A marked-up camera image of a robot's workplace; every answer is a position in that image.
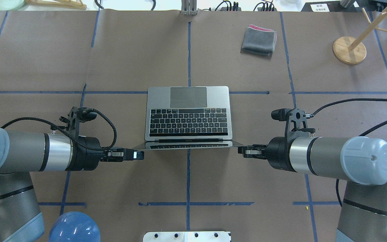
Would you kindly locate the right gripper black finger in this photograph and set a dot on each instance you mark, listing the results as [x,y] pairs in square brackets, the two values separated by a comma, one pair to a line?
[251,147]
[253,154]

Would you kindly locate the grey pink folded cloth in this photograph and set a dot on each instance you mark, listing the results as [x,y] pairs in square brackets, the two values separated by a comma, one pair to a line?
[258,40]

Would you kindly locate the grey laptop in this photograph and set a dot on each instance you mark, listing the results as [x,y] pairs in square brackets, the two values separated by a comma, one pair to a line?
[188,118]

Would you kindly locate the black label box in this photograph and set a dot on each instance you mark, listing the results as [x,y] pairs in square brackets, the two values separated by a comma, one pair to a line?
[331,6]

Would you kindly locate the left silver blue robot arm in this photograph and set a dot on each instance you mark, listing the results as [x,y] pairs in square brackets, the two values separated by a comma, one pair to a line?
[21,153]

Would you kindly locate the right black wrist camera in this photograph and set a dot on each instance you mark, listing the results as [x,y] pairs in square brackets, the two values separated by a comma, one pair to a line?
[296,122]

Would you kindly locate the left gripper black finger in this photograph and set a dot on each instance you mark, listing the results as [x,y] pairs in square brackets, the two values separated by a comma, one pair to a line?
[130,155]

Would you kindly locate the wooden dish rack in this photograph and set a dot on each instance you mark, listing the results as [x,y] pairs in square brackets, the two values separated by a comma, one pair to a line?
[67,4]

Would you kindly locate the aluminium frame post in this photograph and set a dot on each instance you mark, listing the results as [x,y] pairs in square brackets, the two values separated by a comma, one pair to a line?
[189,7]

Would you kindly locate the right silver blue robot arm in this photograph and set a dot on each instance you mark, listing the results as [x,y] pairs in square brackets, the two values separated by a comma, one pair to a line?
[361,161]

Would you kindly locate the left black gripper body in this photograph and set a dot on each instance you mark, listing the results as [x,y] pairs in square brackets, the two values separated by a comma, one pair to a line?
[86,155]

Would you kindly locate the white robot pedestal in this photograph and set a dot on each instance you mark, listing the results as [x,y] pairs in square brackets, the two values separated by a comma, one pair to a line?
[188,236]

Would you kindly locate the blue desk lamp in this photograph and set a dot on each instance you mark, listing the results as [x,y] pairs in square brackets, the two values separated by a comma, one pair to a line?
[74,226]

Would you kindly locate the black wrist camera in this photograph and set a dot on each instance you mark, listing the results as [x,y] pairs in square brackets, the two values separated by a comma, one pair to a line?
[74,118]
[296,122]

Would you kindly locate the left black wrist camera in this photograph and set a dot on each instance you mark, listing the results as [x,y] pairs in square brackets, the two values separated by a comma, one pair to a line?
[74,118]

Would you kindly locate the wooden mug tree stand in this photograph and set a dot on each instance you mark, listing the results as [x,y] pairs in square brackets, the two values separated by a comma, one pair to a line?
[351,50]

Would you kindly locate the pale green plate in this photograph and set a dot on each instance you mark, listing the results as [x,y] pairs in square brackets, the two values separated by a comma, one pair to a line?
[7,5]

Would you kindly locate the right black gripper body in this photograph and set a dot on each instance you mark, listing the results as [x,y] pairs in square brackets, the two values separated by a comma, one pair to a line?
[278,154]

